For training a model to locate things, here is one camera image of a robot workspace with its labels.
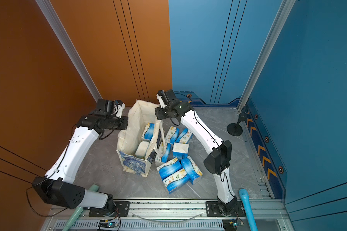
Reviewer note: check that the white-topped tissue pack centre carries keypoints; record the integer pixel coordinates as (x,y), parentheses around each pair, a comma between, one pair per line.
(180,150)

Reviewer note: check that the left circuit board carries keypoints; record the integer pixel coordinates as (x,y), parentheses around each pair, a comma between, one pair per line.
(108,225)

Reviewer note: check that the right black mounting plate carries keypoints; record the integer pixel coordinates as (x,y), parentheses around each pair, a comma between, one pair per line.
(219,209)

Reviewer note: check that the blue tissue pack column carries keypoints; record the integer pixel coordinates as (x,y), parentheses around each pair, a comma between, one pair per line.
(148,132)

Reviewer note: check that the circuit board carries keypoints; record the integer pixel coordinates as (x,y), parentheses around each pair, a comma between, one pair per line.
(108,225)
(231,224)

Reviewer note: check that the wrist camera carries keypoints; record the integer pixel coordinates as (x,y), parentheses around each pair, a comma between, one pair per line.
(167,98)
(107,108)

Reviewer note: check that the black mounting plate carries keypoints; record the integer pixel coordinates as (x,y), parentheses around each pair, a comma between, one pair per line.
(219,209)
(120,209)

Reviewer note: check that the Vinda cartoon tissue pack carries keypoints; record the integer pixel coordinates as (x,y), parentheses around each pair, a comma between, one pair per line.
(142,149)

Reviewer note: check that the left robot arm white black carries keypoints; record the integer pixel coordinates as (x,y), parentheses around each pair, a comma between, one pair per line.
(57,186)

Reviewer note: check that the cream canvas bag blue print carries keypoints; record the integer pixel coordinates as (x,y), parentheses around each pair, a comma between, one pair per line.
(129,140)

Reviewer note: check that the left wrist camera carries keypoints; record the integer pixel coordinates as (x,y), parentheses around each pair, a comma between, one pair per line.
(107,108)

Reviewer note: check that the white vented grille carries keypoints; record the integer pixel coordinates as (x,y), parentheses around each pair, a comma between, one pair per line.
(142,225)

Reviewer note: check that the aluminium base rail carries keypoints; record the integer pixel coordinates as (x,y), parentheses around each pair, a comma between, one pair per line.
(159,209)

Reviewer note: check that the black round stand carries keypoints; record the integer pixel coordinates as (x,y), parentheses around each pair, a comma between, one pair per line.
(235,129)

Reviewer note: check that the blue tissue pack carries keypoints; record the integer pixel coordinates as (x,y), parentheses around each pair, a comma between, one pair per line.
(185,136)
(172,135)
(167,169)
(191,169)
(166,153)

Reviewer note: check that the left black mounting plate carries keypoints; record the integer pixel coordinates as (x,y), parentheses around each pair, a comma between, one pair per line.
(120,209)

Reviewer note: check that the blue tissue pack beside bag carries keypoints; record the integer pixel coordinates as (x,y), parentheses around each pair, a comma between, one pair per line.
(166,153)

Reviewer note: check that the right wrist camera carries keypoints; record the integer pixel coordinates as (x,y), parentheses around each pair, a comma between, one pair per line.
(167,98)

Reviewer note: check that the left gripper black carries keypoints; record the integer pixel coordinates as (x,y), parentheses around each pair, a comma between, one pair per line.
(125,121)

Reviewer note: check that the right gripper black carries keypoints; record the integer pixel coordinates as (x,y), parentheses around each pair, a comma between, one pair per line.
(158,112)

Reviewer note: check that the blue tissue pack frontmost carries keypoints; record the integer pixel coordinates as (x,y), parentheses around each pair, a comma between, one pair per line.
(176,180)

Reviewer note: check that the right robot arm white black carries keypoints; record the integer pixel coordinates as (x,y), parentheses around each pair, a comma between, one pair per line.
(218,150)

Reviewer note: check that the right circuit board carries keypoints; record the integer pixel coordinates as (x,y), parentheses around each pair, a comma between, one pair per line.
(231,224)

